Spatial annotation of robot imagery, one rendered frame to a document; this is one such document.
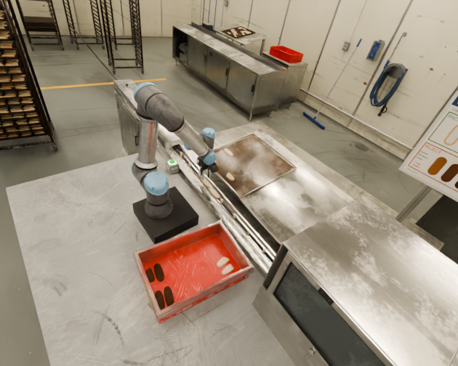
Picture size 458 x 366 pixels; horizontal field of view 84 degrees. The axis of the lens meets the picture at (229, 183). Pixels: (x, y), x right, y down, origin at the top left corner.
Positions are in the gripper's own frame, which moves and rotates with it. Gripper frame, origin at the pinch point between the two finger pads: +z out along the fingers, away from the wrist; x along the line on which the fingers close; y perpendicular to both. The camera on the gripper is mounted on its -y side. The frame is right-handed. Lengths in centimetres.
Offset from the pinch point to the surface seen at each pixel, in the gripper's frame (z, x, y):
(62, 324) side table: 7, 96, -41
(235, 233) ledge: 3.3, 10.0, -45.0
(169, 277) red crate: 7, 52, -46
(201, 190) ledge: 3.0, 7.8, -6.0
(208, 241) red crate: 7.0, 24.5, -39.1
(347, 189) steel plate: 8, -96, -56
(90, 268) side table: 7, 80, -22
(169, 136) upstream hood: -3, -1, 53
